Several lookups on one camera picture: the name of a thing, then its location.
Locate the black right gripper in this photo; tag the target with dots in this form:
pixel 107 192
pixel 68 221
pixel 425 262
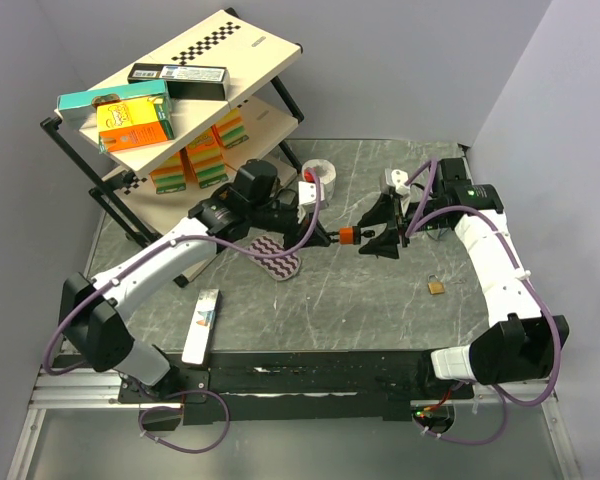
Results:
pixel 384 210

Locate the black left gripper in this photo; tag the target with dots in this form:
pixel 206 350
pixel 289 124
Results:
pixel 299 232

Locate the orange black padlock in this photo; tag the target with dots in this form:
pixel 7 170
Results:
pixel 351 235

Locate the brass padlock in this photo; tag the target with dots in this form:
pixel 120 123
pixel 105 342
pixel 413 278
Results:
pixel 434 285

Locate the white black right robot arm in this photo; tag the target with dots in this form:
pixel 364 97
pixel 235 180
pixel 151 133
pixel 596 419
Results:
pixel 524 340

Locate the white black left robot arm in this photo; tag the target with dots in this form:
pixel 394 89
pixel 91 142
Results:
pixel 242 215

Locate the pink striped sponge pad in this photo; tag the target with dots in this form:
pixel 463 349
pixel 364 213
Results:
pixel 280 268

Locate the white toilet paper roll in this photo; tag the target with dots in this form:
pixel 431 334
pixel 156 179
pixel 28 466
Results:
pixel 326 172

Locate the yellow green sponge pack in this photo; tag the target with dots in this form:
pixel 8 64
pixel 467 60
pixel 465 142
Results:
pixel 206 160
pixel 230 131
pixel 170 177

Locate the beige black tiered shelf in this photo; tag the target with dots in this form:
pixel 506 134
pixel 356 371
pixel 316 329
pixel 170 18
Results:
pixel 254 59

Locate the white toothpaste box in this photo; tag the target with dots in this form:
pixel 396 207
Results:
pixel 201 327

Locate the black white long box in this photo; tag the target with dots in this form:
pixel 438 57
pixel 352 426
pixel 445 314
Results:
pixel 185 81

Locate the orange yellow box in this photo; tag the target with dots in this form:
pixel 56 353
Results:
pixel 134 123

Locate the teal long box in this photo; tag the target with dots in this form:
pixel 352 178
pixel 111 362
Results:
pixel 78 109

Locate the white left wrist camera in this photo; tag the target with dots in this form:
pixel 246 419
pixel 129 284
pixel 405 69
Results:
pixel 311 195

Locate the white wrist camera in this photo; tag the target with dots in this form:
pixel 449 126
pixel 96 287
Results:
pixel 311 195
pixel 394 181

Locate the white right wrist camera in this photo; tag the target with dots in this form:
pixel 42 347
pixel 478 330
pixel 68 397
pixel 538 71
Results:
pixel 394 181

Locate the aluminium frame rail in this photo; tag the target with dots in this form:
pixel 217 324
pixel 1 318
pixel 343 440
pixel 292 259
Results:
pixel 523 393

